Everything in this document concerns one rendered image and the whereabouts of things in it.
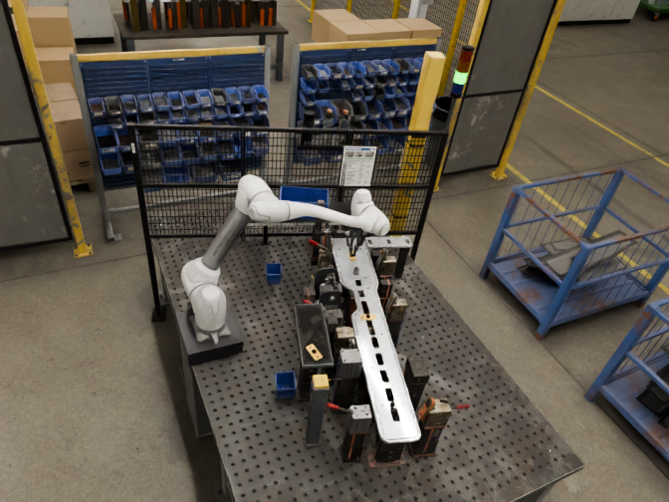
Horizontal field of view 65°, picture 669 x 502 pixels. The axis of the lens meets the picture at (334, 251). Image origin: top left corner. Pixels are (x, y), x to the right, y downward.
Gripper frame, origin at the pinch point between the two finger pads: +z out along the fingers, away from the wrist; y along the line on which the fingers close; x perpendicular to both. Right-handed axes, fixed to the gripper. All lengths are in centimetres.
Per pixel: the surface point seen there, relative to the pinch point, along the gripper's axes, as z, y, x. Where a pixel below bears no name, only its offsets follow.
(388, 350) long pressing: 6, 6, -69
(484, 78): -14, 170, 233
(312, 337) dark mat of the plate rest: -10, -34, -72
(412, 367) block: 3, 14, -82
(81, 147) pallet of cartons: 60, -201, 219
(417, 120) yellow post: -55, 44, 58
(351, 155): -31, 5, 54
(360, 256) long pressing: 6.1, 5.8, 1.8
